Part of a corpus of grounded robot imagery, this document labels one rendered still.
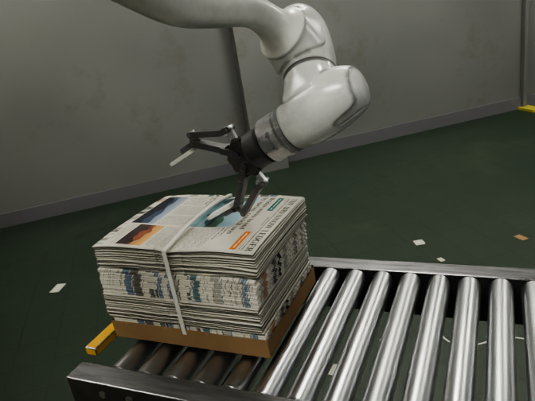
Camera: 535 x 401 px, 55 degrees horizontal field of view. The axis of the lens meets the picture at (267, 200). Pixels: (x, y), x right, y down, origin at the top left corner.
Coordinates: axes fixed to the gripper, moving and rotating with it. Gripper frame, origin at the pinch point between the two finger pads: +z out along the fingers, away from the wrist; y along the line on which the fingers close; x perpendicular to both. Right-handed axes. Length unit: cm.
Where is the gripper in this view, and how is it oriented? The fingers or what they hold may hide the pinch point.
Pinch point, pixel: (196, 188)
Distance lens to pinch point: 109.4
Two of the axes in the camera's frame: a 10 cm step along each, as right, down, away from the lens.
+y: 5.5, 8.2, 1.3
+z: -7.4, 4.1, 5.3
